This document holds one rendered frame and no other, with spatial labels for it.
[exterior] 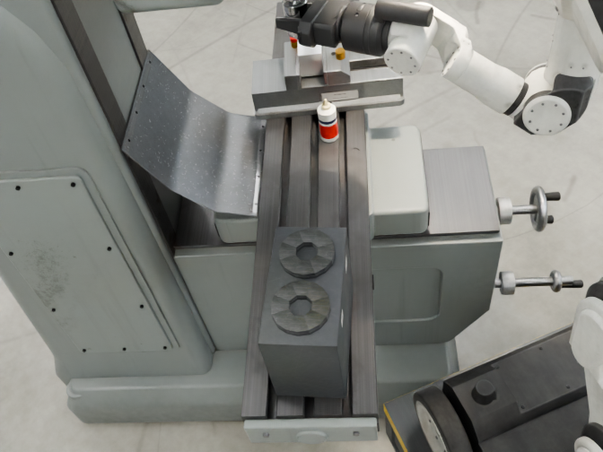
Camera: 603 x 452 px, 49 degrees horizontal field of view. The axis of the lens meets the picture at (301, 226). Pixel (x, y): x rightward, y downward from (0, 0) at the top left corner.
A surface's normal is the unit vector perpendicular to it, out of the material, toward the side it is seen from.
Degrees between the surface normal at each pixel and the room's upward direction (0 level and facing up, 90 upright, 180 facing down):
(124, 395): 68
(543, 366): 0
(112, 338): 89
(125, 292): 89
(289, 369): 90
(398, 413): 0
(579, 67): 78
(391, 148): 0
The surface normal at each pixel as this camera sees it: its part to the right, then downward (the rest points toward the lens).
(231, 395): -0.07, 0.50
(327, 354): -0.11, 0.79
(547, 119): -0.27, 0.64
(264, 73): -0.12, -0.61
